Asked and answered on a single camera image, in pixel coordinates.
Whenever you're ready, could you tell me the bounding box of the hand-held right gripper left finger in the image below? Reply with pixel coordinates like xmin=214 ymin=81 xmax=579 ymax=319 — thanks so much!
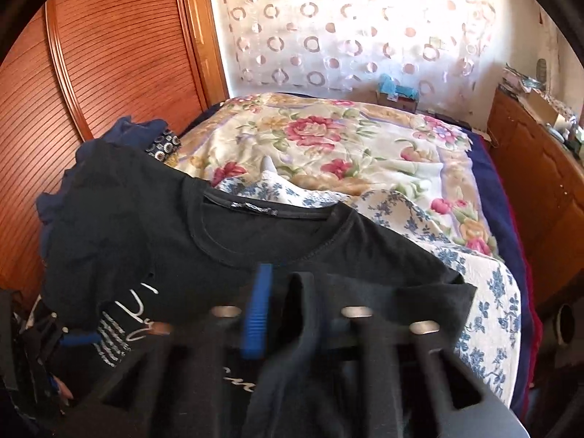
xmin=98 ymin=264 xmax=275 ymax=425

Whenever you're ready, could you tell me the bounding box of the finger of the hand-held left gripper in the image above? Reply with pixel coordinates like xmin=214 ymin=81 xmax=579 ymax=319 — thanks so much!
xmin=47 ymin=327 xmax=100 ymax=353

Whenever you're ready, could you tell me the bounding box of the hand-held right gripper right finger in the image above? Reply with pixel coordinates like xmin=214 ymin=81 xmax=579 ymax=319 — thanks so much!
xmin=319 ymin=306 xmax=503 ymax=420

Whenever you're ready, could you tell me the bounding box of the black t-shirt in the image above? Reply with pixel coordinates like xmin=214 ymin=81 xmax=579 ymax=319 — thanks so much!
xmin=39 ymin=139 xmax=477 ymax=438

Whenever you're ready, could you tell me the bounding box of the blue floral bedsheet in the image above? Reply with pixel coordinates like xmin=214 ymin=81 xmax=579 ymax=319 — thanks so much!
xmin=214 ymin=169 xmax=524 ymax=408

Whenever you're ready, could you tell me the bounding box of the pink floral blanket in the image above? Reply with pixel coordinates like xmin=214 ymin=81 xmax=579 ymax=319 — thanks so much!
xmin=176 ymin=92 xmax=501 ymax=262

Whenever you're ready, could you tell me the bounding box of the navy circle-patterned cloth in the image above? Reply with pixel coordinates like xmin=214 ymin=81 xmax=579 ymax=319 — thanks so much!
xmin=145 ymin=129 xmax=184 ymax=164

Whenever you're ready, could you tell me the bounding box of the dark blue blanket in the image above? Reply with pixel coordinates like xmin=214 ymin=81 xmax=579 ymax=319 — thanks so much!
xmin=180 ymin=98 xmax=543 ymax=423

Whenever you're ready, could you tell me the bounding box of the folded navy cloth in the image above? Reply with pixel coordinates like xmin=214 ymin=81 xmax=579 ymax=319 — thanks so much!
xmin=36 ymin=118 xmax=170 ymax=239

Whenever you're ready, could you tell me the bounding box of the wooden cabinet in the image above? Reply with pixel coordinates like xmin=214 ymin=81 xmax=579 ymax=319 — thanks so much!
xmin=485 ymin=86 xmax=584 ymax=312

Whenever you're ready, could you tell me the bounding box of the small cardboard box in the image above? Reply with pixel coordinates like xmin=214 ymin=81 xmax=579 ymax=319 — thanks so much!
xmin=375 ymin=88 xmax=419 ymax=111

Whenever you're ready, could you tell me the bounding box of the wooden wardrobe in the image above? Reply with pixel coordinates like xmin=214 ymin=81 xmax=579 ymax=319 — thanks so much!
xmin=0 ymin=0 xmax=230 ymax=293

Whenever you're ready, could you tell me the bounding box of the sheer circle-patterned curtain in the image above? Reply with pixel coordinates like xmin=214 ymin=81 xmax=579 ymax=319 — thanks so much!
xmin=206 ymin=0 xmax=499 ymax=102

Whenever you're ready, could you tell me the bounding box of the open cardboard box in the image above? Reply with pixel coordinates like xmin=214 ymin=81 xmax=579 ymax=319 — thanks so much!
xmin=519 ymin=88 xmax=561 ymax=127

